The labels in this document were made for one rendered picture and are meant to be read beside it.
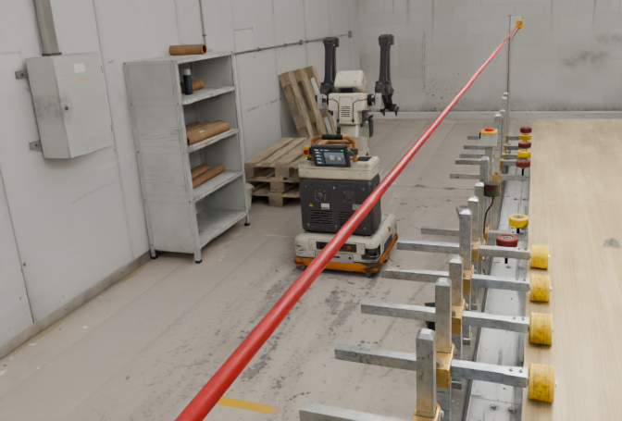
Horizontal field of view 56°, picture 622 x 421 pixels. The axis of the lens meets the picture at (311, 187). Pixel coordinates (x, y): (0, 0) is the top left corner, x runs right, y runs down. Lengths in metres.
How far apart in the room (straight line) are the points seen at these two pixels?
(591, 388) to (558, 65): 8.66
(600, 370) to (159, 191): 3.60
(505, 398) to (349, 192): 2.35
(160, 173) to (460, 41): 6.56
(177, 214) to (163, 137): 0.60
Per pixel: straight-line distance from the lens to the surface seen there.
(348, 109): 4.28
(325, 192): 4.11
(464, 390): 1.87
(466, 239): 1.93
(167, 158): 4.51
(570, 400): 1.55
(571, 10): 10.00
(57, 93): 3.77
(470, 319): 1.72
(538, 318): 1.70
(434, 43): 10.12
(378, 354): 1.53
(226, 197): 5.41
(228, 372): 0.25
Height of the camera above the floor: 1.78
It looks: 16 degrees down
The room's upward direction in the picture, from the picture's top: 4 degrees counter-clockwise
